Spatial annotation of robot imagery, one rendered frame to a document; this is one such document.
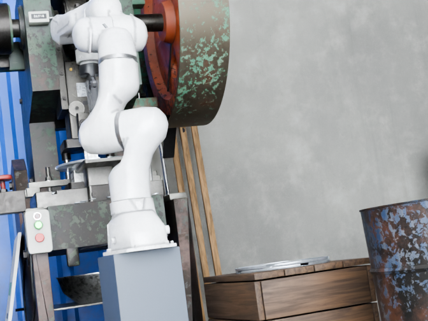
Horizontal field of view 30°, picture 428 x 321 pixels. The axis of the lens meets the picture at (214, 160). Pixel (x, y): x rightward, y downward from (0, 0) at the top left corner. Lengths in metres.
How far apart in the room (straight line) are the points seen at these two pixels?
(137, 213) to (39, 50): 0.98
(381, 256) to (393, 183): 2.66
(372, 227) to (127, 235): 0.62
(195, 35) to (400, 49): 2.31
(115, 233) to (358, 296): 0.73
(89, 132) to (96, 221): 0.57
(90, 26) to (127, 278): 0.73
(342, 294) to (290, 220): 2.06
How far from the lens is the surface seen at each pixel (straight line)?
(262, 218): 4.32
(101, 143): 2.18
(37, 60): 2.89
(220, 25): 2.78
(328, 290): 2.32
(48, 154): 3.13
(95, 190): 2.77
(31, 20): 2.89
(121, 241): 2.10
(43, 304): 2.61
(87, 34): 2.32
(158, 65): 3.37
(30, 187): 2.91
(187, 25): 2.74
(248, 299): 2.27
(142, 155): 2.14
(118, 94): 2.20
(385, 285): 2.04
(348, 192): 4.54
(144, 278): 2.09
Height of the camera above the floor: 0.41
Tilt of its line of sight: 7 degrees up
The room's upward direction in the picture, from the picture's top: 8 degrees counter-clockwise
